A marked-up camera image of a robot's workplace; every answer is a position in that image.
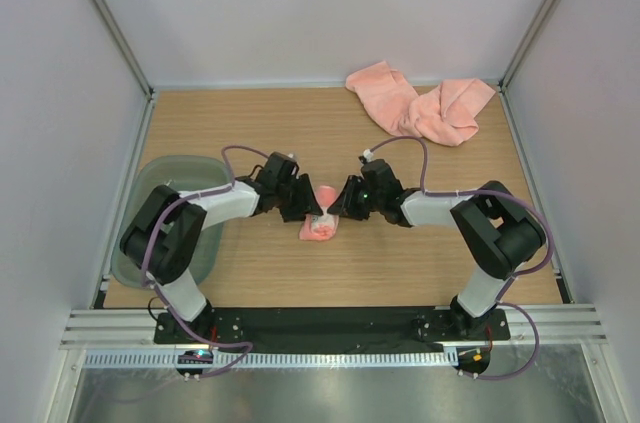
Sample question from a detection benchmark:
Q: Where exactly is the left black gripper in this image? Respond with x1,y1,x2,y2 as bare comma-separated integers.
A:
275,174,322,223

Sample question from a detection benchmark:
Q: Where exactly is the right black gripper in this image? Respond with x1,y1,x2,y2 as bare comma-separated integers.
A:
328,175,384,221

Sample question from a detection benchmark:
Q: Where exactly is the pink bunny towel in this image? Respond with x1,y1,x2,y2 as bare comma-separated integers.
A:
299,185,339,242

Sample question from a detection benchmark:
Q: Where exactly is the plain pink towel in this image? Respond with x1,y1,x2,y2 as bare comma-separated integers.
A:
345,61,496,147

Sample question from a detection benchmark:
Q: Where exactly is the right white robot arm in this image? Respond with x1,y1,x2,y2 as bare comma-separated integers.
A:
327,159,551,339

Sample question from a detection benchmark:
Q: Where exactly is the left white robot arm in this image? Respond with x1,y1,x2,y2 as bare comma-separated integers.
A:
119,152,323,343

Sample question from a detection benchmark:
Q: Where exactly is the clear glass tray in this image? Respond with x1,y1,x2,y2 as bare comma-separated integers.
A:
110,155,230,289

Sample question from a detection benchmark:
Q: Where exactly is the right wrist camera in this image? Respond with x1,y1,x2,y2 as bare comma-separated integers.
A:
358,149,375,165

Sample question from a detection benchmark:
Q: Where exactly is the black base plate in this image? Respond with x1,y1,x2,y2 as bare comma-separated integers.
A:
185,306,510,347

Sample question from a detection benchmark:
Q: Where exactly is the white slotted cable duct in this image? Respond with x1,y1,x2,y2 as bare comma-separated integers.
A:
83,348,458,370

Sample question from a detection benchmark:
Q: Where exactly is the aluminium front rail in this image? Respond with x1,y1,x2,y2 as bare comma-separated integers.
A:
59,304,607,350

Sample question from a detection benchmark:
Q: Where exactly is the left aluminium frame post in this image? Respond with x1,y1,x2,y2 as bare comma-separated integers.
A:
90,0,154,100

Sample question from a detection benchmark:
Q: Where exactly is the aluminium frame post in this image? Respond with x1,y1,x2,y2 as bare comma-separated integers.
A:
498,0,561,93
90,0,154,100

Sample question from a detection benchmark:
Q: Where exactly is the right aluminium frame post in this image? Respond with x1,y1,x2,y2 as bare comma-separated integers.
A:
498,0,561,93

